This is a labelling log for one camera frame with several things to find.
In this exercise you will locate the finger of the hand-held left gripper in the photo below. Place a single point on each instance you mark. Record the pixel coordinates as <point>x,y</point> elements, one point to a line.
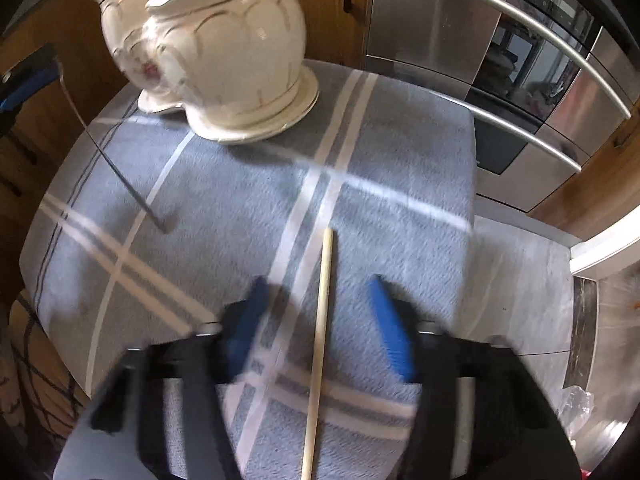
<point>17,99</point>

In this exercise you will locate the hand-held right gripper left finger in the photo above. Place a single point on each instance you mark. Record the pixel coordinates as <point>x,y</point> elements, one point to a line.
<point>245,320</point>

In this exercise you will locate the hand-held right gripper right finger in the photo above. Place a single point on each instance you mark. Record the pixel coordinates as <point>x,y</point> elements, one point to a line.
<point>392,330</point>

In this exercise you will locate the wooden chopstick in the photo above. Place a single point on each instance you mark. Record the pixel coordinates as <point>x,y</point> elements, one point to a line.
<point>320,340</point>

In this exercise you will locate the white ceramic utensil holder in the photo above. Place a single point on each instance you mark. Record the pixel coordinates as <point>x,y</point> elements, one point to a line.
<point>130,40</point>
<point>240,55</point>

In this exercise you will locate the dark metal chopstick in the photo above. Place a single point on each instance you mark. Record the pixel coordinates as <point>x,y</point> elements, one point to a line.
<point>125,175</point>

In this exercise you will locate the grey plaid cloth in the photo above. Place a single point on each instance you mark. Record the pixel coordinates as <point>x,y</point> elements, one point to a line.
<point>225,200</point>

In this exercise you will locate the metal threshold strip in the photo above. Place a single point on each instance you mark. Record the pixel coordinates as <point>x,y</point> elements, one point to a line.
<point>582,330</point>

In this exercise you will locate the clear plastic bag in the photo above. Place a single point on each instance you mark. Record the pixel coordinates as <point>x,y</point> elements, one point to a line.
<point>575,410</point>

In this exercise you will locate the stainless steel oven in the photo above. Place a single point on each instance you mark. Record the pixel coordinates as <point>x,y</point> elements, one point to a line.
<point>450,25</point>

